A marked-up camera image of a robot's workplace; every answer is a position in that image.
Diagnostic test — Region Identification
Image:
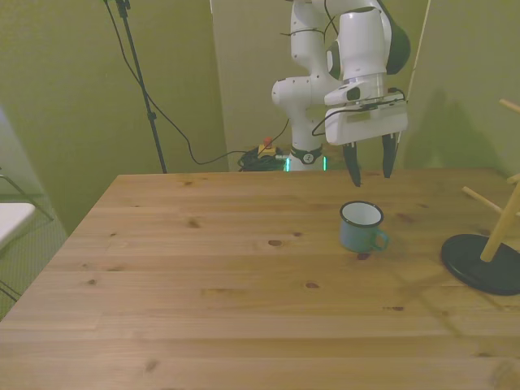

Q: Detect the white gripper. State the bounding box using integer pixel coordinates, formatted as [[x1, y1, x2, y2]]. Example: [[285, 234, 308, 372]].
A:
[[323, 82, 410, 188]]

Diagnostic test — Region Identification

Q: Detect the blue enamel mug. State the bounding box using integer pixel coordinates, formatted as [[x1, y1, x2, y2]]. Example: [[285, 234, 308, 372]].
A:
[[339, 200, 391, 252]]

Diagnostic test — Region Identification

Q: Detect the wooden mug tree black base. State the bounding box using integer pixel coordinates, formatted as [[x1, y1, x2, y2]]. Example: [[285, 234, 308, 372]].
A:
[[440, 98, 520, 297]]

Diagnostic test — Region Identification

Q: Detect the yellow emergency stop button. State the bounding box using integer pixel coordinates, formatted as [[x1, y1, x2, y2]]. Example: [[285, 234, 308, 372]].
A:
[[258, 136, 278, 160]]

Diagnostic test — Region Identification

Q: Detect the white folding chair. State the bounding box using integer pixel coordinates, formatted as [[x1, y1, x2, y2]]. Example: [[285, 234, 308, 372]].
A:
[[0, 168, 54, 304]]

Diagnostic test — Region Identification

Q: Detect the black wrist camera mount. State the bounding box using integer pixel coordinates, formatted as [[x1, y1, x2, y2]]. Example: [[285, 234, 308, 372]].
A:
[[343, 88, 407, 111]]

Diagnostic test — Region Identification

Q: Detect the thin black stop-button cable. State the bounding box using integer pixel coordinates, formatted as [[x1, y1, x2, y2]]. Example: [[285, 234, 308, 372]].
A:
[[259, 117, 290, 150]]

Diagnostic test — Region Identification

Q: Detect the black cable pile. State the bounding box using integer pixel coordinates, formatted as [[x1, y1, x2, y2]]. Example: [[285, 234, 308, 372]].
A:
[[237, 149, 285, 172]]

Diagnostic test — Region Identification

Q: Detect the black stand cable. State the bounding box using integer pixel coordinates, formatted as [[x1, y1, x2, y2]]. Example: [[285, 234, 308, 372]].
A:
[[103, 0, 261, 166]]

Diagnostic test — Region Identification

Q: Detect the black camera stand pole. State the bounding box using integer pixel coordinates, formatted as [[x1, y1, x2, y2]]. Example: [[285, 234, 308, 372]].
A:
[[103, 0, 168, 175]]

